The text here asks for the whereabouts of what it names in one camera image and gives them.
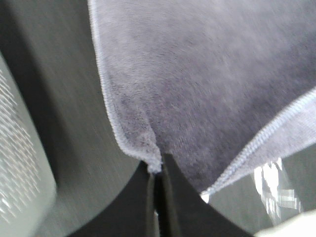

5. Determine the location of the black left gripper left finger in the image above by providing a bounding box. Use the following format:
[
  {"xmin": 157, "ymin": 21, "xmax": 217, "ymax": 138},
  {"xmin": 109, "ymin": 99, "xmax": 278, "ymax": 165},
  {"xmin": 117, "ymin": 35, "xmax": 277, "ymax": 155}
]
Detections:
[{"xmin": 70, "ymin": 161, "xmax": 155, "ymax": 237}]

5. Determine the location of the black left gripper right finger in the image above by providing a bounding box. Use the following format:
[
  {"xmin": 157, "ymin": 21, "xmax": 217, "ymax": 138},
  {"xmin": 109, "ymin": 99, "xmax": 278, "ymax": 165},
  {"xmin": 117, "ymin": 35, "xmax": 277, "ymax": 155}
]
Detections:
[{"xmin": 158, "ymin": 154, "xmax": 252, "ymax": 237}]

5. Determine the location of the grey-purple towel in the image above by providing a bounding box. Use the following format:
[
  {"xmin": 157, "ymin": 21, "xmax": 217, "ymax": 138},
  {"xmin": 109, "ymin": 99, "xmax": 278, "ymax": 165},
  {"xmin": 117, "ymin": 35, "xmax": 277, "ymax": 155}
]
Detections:
[{"xmin": 88, "ymin": 0, "xmax": 316, "ymax": 194}]

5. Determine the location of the left clear tape strip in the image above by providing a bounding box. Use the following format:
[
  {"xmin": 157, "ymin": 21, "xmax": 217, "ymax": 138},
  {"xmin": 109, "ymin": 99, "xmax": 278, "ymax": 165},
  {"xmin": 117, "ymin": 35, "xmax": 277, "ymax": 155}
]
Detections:
[{"xmin": 252, "ymin": 158, "xmax": 303, "ymax": 226}]

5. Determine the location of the grey perforated laundry basket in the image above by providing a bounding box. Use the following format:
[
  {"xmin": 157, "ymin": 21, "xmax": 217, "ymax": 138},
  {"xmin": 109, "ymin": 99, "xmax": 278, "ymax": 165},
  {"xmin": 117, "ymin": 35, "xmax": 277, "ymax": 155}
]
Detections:
[{"xmin": 0, "ymin": 58, "xmax": 56, "ymax": 237}]

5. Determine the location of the black felt table mat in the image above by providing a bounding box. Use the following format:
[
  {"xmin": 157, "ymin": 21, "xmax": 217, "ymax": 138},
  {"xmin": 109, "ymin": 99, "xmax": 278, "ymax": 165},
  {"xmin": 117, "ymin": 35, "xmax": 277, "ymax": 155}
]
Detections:
[{"xmin": 0, "ymin": 0, "xmax": 316, "ymax": 237}]

